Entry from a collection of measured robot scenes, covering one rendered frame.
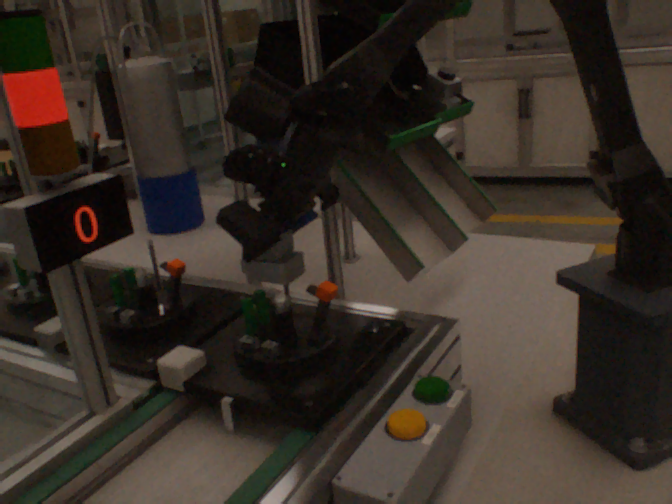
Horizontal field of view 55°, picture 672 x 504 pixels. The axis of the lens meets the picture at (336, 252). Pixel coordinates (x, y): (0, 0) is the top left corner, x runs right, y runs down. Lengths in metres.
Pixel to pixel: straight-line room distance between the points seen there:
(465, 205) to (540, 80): 3.54
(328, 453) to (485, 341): 0.44
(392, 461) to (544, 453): 0.24
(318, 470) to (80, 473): 0.27
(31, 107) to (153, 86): 1.01
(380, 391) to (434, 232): 0.37
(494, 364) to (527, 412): 0.12
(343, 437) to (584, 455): 0.30
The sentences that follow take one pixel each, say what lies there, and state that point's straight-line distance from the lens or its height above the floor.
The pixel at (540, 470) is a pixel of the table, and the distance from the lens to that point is 0.84.
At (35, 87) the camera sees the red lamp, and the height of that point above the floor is 1.35.
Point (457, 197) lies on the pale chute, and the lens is 1.21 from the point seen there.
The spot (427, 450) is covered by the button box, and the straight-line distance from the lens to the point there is 0.70.
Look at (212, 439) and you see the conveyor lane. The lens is 0.83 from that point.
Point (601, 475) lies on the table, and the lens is 0.85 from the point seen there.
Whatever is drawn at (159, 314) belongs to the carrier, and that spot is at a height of 0.99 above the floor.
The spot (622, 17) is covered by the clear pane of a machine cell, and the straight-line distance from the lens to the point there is 4.66.
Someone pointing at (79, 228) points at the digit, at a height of 1.20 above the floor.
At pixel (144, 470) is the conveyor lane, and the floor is 0.92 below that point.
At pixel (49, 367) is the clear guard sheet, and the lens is 0.81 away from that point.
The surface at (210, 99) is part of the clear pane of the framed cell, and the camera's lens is 2.00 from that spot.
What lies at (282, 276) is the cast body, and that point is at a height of 1.09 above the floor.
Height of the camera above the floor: 1.40
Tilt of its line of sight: 21 degrees down
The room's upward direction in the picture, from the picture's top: 6 degrees counter-clockwise
